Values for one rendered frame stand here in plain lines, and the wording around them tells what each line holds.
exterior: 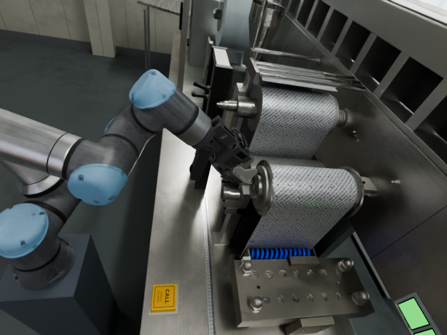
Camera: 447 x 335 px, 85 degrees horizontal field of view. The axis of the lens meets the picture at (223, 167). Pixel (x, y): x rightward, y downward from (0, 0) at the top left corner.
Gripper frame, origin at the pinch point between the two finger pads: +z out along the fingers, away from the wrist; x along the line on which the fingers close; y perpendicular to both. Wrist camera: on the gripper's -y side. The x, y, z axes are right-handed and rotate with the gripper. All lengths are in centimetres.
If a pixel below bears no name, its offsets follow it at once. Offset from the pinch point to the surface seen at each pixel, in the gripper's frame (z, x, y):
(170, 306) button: 7.7, -20.9, -36.4
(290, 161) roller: 14.4, 10.4, 9.6
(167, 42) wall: 34, 365, -97
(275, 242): 22.1, -8.4, -6.0
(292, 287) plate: 27.0, -20.5, -6.6
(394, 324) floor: 188, -16, -6
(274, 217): 9.3, -8.4, 1.2
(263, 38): 1, 65, 22
